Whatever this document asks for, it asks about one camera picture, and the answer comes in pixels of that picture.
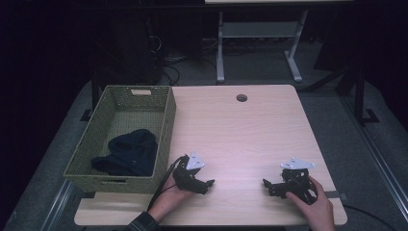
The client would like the metal floor rail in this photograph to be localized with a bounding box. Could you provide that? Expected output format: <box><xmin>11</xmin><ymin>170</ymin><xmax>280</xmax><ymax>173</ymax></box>
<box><xmin>39</xmin><ymin>178</ymin><xmax>77</xmax><ymax>231</ymax></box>
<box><xmin>339</xmin><ymin>94</ymin><xmax>408</xmax><ymax>223</ymax></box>

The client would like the black metal stand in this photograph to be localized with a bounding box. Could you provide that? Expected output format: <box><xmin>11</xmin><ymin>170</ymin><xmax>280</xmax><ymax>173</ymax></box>
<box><xmin>351</xmin><ymin>62</ymin><xmax>381</xmax><ymax>127</ymax></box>

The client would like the white metal desk frame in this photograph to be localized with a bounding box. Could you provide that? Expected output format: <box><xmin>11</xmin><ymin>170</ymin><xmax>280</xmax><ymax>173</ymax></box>
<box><xmin>204</xmin><ymin>0</ymin><xmax>354</xmax><ymax>84</ymax></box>

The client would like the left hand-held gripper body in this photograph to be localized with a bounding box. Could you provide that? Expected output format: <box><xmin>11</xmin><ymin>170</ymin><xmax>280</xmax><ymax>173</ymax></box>
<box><xmin>172</xmin><ymin>151</ymin><xmax>208</xmax><ymax>195</ymax></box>

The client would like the dark computer tower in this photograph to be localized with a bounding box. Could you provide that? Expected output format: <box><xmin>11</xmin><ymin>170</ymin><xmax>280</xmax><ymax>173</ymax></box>
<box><xmin>104</xmin><ymin>11</ymin><xmax>163</xmax><ymax>85</ymax></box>

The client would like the person's left hand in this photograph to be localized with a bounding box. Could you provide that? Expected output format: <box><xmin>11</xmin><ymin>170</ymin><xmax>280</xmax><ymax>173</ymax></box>
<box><xmin>147</xmin><ymin>175</ymin><xmax>195</xmax><ymax>223</ymax></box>

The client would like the tangle of black floor cables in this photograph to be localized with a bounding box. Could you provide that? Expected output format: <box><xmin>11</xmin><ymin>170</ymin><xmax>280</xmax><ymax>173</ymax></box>
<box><xmin>146</xmin><ymin>33</ymin><xmax>219</xmax><ymax>87</ymax></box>

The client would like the grey tape strip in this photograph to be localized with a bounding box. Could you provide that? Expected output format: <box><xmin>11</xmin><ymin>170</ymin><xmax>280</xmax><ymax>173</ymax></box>
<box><xmin>322</xmin><ymin>190</ymin><xmax>349</xmax><ymax>202</ymax></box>

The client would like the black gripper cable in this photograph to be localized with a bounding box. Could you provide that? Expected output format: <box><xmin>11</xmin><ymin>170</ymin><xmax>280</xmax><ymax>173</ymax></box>
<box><xmin>344</xmin><ymin>203</ymin><xmax>392</xmax><ymax>231</ymax></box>
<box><xmin>146</xmin><ymin>155</ymin><xmax>191</xmax><ymax>213</ymax></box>

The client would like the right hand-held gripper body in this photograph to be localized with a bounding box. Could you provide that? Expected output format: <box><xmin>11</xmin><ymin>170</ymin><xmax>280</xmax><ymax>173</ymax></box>
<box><xmin>279</xmin><ymin>156</ymin><xmax>319</xmax><ymax>206</ymax></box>

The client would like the person's right hand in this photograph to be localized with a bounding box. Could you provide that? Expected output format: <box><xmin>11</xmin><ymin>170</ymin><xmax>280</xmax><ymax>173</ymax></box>
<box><xmin>285</xmin><ymin>175</ymin><xmax>337</xmax><ymax>231</ymax></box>

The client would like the green woven basket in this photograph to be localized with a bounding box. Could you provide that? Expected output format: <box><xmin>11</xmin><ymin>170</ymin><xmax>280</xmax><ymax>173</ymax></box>
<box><xmin>63</xmin><ymin>84</ymin><xmax>177</xmax><ymax>194</ymax></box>

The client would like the dark cloth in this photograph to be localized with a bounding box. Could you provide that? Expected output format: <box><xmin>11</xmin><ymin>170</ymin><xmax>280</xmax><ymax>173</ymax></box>
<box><xmin>89</xmin><ymin>128</ymin><xmax>159</xmax><ymax>178</ymax></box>

